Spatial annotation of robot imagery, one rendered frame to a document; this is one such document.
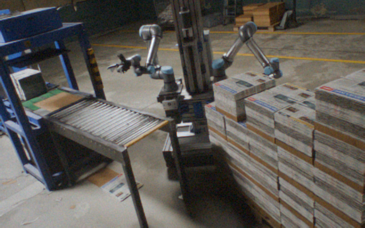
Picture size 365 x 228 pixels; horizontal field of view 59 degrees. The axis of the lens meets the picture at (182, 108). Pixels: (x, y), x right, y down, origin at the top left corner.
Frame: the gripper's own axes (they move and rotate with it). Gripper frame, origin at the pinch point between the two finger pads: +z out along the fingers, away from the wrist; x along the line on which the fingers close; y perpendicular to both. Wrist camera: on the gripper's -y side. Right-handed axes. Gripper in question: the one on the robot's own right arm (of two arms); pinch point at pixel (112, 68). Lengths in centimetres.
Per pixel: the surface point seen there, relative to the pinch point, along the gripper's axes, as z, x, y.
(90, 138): 43, -6, 43
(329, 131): 36, -177, -6
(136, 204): 51, -51, 87
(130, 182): 50, -49, 66
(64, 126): 34, 39, 48
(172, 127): 0, -57, 44
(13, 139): 32, 144, 93
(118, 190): 17, 6, 124
